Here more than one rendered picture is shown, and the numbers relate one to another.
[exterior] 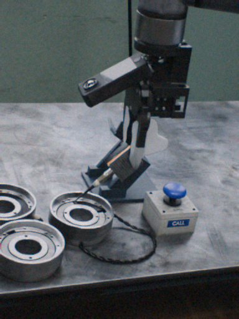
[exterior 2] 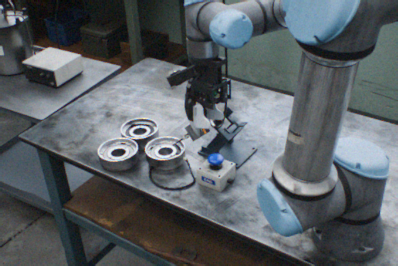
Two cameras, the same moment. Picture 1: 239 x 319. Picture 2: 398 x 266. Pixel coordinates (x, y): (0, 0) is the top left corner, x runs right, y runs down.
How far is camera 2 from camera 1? 110 cm
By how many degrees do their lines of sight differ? 52
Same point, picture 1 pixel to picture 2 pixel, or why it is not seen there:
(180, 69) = (212, 76)
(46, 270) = (109, 166)
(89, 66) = not seen: outside the picture
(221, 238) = (231, 204)
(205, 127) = not seen: hidden behind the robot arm
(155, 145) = (202, 123)
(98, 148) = (255, 126)
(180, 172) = not seen: hidden behind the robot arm
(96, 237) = (156, 165)
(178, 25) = (199, 46)
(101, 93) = (173, 80)
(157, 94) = (195, 88)
